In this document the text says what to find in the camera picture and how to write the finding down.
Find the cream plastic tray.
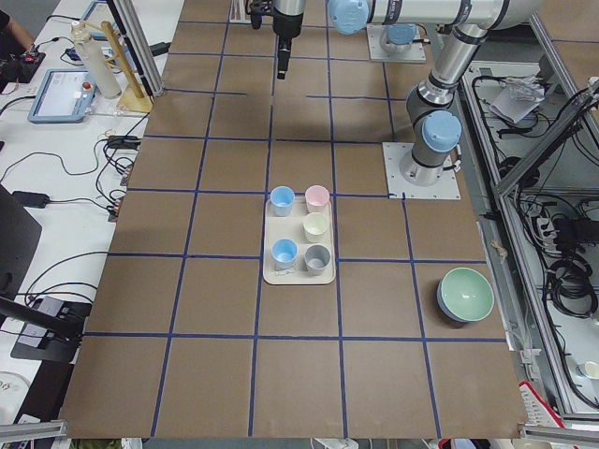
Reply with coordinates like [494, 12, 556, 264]
[263, 196, 336, 285]

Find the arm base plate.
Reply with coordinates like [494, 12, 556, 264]
[382, 142, 460, 200]
[367, 23, 426, 64]

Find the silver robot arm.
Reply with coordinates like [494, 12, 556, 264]
[384, 23, 417, 47]
[328, 0, 541, 187]

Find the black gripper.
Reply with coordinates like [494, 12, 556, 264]
[272, 0, 304, 80]

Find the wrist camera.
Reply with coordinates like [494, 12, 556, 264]
[244, 0, 272, 30]

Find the blue teach pendant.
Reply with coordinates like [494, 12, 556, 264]
[27, 69, 96, 123]

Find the pink plastic cup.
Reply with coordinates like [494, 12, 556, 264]
[305, 185, 329, 212]

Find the wooden mug tree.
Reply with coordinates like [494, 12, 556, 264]
[82, 21, 153, 113]

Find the light blue cup front-right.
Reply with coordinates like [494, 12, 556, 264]
[270, 239, 298, 270]

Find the blue-grey bowl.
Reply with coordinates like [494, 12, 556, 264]
[436, 279, 469, 323]

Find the black power adapter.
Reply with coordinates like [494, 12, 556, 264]
[12, 191, 51, 209]

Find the pale yellow plastic cup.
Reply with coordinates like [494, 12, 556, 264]
[302, 212, 329, 242]

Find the grey plastic cup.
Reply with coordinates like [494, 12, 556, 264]
[304, 244, 331, 276]

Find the green bowl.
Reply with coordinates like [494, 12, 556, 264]
[442, 268, 494, 323]

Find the light blue cup front-left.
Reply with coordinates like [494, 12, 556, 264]
[270, 185, 295, 217]

